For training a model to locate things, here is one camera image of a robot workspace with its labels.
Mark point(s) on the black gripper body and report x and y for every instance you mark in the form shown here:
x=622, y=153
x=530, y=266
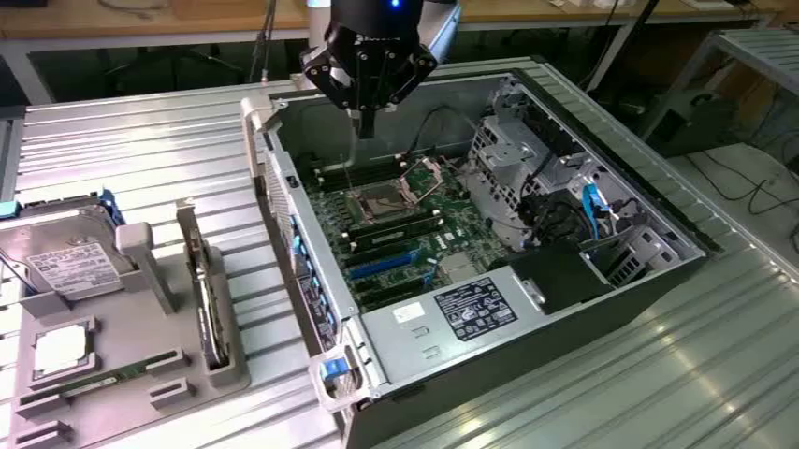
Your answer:
x=375, y=28

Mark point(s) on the graphics card with metal bracket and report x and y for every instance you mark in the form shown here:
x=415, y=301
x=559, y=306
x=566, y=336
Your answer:
x=209, y=299

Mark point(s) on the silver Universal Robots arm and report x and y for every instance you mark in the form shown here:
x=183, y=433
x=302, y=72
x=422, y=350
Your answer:
x=446, y=28

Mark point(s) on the open black PC case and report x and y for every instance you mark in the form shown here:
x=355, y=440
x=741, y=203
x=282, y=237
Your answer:
x=325, y=117

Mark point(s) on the grey corner fixture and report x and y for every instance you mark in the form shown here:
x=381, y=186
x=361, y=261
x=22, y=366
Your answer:
x=257, y=112
x=327, y=388

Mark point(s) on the metal socket cover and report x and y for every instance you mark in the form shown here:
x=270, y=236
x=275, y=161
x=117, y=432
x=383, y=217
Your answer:
x=431, y=161

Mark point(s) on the thin locking lever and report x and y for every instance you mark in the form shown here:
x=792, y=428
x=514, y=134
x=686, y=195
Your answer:
x=347, y=173

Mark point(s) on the metal disk bay cage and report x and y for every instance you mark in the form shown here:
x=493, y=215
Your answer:
x=499, y=159

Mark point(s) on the CPU socket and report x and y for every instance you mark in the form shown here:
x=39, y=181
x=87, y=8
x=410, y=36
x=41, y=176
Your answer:
x=378, y=203

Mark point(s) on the wooden desk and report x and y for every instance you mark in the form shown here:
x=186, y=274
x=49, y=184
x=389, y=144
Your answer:
x=157, y=18

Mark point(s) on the green motherboard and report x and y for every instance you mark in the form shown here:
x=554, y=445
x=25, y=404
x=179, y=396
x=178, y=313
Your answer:
x=462, y=224

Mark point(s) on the green RAM stick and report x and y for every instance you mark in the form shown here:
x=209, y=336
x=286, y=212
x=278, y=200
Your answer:
x=399, y=237
x=125, y=372

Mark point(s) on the blue card retention clip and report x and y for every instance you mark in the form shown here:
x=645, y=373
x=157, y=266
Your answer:
x=299, y=245
x=331, y=322
x=314, y=282
x=322, y=299

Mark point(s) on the blue expansion slot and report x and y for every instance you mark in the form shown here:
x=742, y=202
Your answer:
x=381, y=266

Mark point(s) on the silver chipset heatsink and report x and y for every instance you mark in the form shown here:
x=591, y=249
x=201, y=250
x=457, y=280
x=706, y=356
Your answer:
x=462, y=269

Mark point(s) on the black box device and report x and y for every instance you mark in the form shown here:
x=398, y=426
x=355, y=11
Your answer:
x=693, y=121

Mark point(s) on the black plastic shroud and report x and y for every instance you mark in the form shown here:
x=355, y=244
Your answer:
x=555, y=276

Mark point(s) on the metal slat table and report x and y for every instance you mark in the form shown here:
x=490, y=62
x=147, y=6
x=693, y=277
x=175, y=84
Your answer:
x=749, y=51

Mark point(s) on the silver hard disk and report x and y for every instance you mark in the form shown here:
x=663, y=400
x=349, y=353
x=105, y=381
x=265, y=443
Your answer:
x=63, y=243

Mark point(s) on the grey power supply unit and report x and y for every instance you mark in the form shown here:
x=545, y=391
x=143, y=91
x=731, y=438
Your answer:
x=406, y=337

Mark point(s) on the blue case latch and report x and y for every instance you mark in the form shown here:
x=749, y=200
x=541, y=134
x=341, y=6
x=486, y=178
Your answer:
x=333, y=366

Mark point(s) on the grey parts rack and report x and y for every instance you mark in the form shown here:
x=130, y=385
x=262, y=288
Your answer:
x=119, y=374

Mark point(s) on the silver CPU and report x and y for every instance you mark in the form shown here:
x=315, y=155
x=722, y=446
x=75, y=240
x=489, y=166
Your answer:
x=59, y=348

